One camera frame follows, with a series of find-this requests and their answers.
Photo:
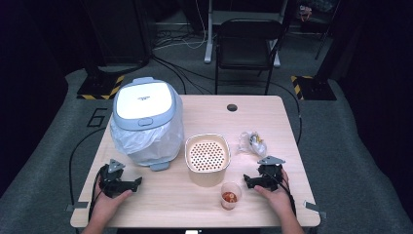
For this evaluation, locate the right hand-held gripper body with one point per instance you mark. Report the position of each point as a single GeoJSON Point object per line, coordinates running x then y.
{"type": "Point", "coordinates": [270, 175]}

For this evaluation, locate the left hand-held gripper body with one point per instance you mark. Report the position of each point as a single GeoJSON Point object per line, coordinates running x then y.
{"type": "Point", "coordinates": [112, 182]}

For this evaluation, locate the clear plastic cup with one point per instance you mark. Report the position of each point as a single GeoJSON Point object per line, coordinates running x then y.
{"type": "Point", "coordinates": [231, 188]}

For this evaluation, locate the orange food scraps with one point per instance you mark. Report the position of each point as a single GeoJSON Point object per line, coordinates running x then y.
{"type": "Point", "coordinates": [229, 197]}

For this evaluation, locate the clear plastic wrapper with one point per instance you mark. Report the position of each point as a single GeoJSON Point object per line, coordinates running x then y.
{"type": "Point", "coordinates": [253, 144]}

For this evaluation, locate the translucent white trash bag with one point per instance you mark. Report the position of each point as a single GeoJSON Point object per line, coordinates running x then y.
{"type": "Point", "coordinates": [156, 146]}

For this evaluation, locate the beige strainer basin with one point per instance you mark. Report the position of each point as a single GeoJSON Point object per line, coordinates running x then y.
{"type": "Point", "coordinates": [207, 156]}

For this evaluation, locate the white grey pedal trash can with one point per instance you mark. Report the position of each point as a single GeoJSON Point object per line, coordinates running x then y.
{"type": "Point", "coordinates": [146, 97]}

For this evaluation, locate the person's left hand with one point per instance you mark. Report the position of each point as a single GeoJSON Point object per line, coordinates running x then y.
{"type": "Point", "coordinates": [105, 206]}

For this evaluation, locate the person's right hand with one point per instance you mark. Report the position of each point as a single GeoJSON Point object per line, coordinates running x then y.
{"type": "Point", "coordinates": [279, 200]}

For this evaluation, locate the black stand base hazard tape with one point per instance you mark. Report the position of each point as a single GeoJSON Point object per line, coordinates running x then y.
{"type": "Point", "coordinates": [316, 89]}
{"type": "Point", "coordinates": [97, 87]}

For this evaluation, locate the black folding chair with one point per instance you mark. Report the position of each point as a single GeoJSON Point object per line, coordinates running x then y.
{"type": "Point", "coordinates": [248, 31]}

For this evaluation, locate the dark cabinet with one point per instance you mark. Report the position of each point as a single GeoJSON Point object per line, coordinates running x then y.
{"type": "Point", "coordinates": [120, 29]}

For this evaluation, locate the grey metal table bracket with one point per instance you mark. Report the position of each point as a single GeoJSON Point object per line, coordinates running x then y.
{"type": "Point", "coordinates": [79, 205]}
{"type": "Point", "coordinates": [313, 206]}

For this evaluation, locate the white desk frame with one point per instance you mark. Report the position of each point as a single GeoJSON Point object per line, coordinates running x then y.
{"type": "Point", "coordinates": [208, 39]}

